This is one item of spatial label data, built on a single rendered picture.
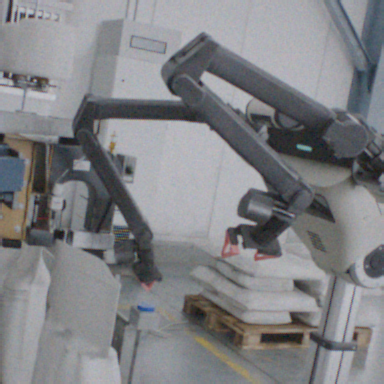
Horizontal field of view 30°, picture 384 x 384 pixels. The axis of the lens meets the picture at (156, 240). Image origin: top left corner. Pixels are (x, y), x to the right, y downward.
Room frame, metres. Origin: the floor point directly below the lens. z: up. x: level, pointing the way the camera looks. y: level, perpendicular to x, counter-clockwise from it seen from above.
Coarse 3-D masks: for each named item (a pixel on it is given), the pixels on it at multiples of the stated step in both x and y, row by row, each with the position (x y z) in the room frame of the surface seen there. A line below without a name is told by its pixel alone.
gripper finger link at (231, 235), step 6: (228, 228) 1.64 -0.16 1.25; (234, 228) 1.65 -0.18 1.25; (228, 234) 1.64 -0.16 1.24; (234, 234) 1.64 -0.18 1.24; (240, 234) 1.64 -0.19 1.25; (228, 240) 1.64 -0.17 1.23; (234, 240) 1.62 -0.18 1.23; (234, 246) 1.62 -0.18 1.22; (222, 252) 1.67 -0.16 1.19; (228, 252) 1.64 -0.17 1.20; (234, 252) 1.61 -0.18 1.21; (222, 258) 1.67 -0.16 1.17
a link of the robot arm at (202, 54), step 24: (192, 48) 1.42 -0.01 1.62; (216, 48) 1.40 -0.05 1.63; (168, 72) 1.41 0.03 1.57; (192, 72) 1.40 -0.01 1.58; (216, 72) 1.42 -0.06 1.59; (240, 72) 1.44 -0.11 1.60; (264, 72) 1.46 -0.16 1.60; (264, 96) 1.46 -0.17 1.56; (288, 96) 1.47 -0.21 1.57; (312, 120) 1.50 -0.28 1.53; (336, 120) 1.49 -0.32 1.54; (336, 144) 1.50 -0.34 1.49; (360, 144) 1.51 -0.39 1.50
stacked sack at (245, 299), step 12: (228, 288) 4.85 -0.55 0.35; (240, 288) 4.77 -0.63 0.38; (228, 300) 4.80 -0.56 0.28; (240, 300) 4.68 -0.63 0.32; (252, 300) 4.63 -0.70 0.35; (264, 300) 4.66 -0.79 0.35; (276, 300) 4.71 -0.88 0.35; (288, 300) 4.77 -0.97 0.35; (300, 300) 4.83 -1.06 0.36; (312, 300) 4.87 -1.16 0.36
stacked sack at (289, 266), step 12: (240, 252) 4.87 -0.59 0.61; (252, 252) 4.88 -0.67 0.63; (240, 264) 4.77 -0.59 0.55; (252, 264) 4.67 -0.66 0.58; (264, 264) 4.67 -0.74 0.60; (276, 264) 4.72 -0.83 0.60; (288, 264) 4.78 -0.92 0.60; (300, 264) 4.83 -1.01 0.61; (312, 264) 4.93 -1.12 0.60; (252, 276) 4.68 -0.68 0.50; (264, 276) 4.67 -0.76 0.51; (276, 276) 4.70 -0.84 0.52; (288, 276) 4.75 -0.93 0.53; (300, 276) 4.79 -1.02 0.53; (312, 276) 4.83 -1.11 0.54; (324, 276) 4.89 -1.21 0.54
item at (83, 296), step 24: (72, 264) 1.93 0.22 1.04; (96, 264) 2.01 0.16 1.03; (72, 288) 1.91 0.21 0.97; (96, 288) 1.84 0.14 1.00; (48, 312) 2.10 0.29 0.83; (72, 312) 1.90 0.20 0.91; (96, 312) 1.83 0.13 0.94; (48, 336) 2.01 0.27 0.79; (72, 336) 1.90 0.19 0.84; (96, 336) 1.81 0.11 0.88; (48, 360) 1.94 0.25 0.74; (72, 360) 1.84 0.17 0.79; (96, 360) 1.83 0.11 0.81
